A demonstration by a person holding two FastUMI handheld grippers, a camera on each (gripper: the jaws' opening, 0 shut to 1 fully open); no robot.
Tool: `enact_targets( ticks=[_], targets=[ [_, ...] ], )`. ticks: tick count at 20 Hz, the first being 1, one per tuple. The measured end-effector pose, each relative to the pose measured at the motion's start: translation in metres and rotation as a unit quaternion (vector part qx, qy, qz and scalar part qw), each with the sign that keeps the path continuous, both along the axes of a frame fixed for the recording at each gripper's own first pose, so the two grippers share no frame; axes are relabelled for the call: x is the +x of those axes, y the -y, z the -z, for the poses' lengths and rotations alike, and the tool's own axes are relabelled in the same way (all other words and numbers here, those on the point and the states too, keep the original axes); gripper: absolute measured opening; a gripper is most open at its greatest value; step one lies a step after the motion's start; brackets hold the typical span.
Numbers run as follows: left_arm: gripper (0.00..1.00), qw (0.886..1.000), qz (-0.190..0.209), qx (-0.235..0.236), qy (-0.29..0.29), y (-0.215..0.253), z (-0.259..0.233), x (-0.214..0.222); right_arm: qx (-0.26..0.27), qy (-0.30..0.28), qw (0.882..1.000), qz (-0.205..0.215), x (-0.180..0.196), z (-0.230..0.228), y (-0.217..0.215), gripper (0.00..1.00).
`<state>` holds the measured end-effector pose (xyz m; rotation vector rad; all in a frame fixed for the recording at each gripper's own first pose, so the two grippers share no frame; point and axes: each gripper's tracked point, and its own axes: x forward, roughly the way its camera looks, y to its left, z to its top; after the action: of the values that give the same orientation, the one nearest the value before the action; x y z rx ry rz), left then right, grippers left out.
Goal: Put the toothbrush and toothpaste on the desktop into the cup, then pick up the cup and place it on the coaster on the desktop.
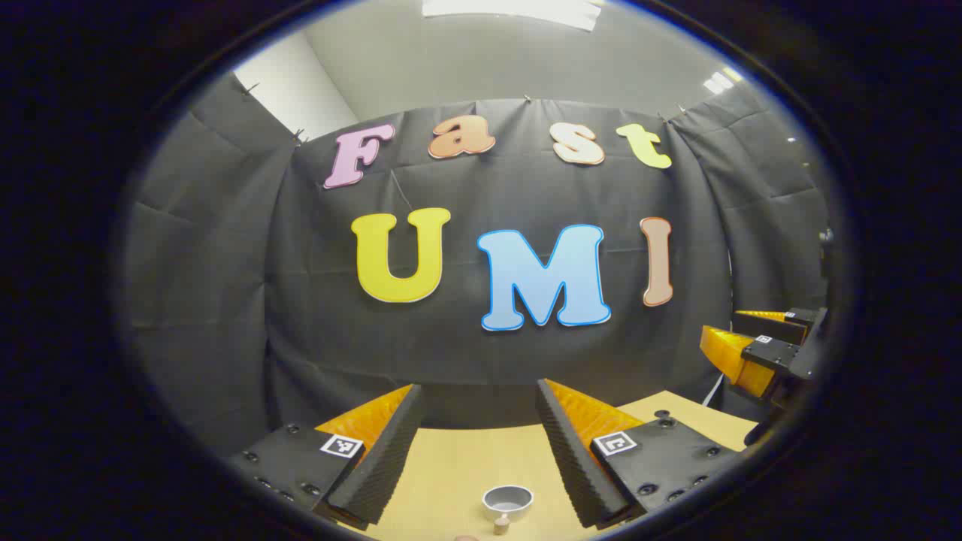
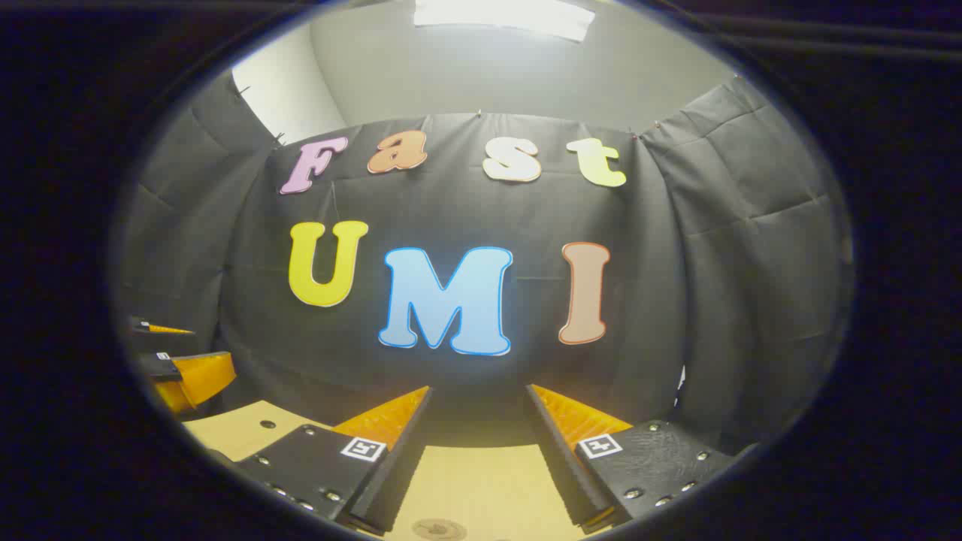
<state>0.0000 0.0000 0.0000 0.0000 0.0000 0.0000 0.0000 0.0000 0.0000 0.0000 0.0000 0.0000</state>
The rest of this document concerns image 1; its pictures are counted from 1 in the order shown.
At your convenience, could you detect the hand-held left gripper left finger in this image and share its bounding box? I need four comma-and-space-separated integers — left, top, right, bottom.
225, 383, 425, 533

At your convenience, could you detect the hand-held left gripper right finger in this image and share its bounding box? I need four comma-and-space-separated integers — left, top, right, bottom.
535, 378, 741, 530

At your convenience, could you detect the white cup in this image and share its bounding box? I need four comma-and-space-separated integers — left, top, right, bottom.
481, 485, 535, 536

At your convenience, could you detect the light wooden desktop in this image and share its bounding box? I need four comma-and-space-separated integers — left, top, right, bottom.
342, 389, 760, 541

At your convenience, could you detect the black backdrop cloth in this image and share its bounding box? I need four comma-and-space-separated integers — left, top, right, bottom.
120, 71, 831, 459

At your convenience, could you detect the ceiling light panel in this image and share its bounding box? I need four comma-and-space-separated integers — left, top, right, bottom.
421, 0, 604, 32
702, 66, 746, 95

